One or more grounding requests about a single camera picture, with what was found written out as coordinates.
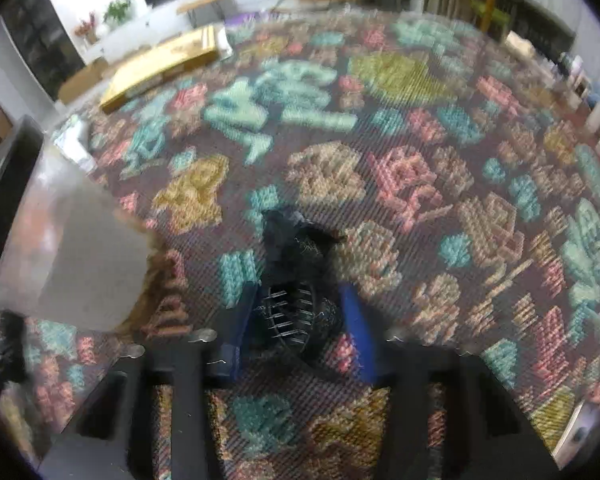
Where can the flat yellow box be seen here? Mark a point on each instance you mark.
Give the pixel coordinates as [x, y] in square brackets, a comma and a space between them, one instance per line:
[160, 67]

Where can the wooden coffee table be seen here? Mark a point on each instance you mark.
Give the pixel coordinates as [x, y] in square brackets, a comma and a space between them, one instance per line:
[202, 0]

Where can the black fabric hair clip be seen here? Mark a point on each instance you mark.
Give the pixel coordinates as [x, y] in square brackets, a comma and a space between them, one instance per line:
[290, 265]

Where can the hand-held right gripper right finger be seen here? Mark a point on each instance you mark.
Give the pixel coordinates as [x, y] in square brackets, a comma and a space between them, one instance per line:
[357, 330]

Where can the white crumpled cloth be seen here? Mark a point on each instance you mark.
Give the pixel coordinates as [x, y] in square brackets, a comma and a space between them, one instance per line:
[77, 142]

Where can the colourful patterned woven blanket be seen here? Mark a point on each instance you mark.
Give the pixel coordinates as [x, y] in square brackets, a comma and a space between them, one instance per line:
[455, 210]

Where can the beige cloth bundle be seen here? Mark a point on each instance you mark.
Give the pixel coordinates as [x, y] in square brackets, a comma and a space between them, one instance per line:
[519, 42]

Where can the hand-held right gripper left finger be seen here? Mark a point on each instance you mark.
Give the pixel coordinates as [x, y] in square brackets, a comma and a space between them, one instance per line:
[242, 320]

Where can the green chair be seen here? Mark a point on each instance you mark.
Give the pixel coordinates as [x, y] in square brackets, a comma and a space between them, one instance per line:
[490, 7]

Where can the brown cardboard box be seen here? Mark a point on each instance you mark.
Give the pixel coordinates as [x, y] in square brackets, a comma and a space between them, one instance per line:
[82, 82]

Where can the pile of small bottles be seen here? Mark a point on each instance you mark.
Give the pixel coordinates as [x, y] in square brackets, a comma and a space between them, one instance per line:
[577, 80]

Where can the white television cabinet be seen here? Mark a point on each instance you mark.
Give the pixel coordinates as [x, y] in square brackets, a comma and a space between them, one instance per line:
[145, 30]

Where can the clear plastic storage bin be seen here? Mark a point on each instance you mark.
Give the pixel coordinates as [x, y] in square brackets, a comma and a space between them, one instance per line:
[80, 250]

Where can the dark cloth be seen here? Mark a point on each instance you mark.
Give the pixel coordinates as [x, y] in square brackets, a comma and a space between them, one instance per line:
[2, 355]

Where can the black glass cabinet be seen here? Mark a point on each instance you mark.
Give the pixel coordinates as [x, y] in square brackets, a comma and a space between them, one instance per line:
[40, 40]

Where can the small white cloth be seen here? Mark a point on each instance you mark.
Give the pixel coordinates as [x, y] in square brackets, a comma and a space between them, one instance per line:
[225, 42]

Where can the red potted flowers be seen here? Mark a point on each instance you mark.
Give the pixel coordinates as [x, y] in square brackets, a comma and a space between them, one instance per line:
[86, 30]

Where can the green potted plant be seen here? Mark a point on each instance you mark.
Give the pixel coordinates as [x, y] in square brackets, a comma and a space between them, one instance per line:
[117, 12]

